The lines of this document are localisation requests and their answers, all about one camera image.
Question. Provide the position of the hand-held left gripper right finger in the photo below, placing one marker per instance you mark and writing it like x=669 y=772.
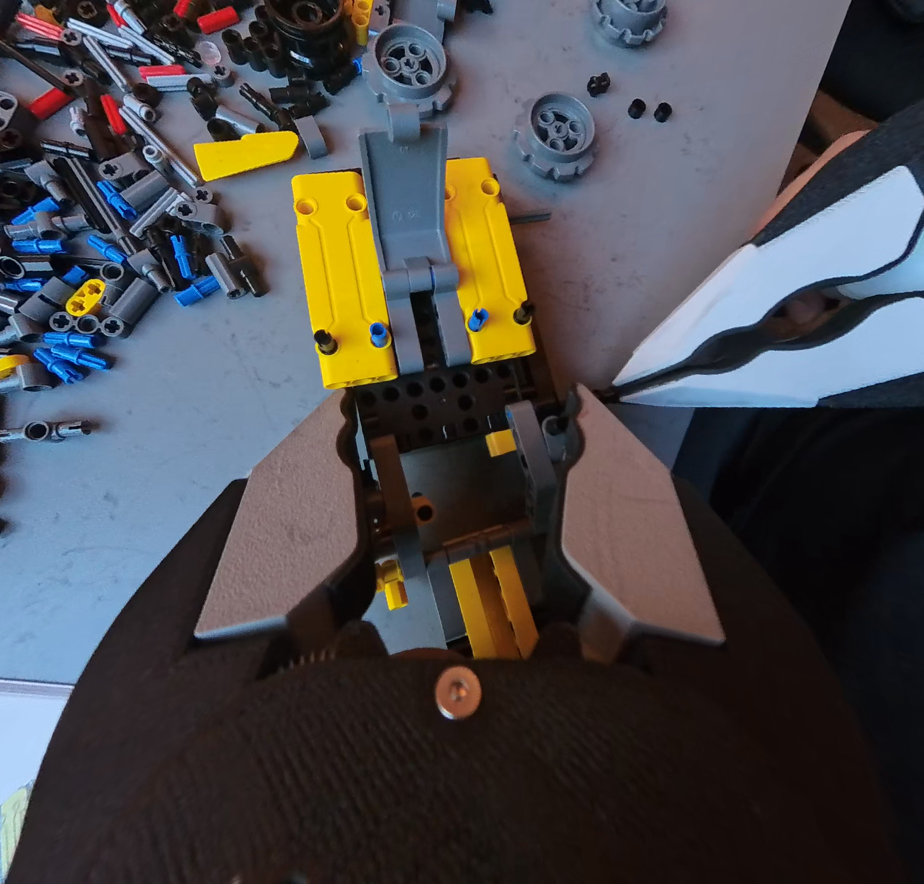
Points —
x=628 y=530

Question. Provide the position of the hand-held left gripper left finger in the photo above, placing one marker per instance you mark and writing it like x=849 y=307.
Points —
x=289 y=530

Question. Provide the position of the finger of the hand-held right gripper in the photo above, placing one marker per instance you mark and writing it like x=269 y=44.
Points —
x=794 y=249
x=758 y=371

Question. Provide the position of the yellow grey brick vehicle model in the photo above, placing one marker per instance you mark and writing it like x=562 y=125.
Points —
x=339 y=270

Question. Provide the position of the grey desk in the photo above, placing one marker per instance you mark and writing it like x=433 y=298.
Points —
x=144 y=537

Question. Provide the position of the grey toothed wheel hub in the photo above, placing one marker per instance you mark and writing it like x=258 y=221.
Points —
x=628 y=3
x=556 y=133
x=410 y=68

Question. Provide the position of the white printed paper sheet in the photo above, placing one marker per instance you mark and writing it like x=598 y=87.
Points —
x=21 y=732

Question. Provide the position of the yellow curved panel piece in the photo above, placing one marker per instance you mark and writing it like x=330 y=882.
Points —
x=245 y=155

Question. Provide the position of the pile of small brick parts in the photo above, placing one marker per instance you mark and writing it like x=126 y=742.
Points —
x=108 y=176

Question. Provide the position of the black rubber toy tire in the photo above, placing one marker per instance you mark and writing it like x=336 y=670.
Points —
x=310 y=10

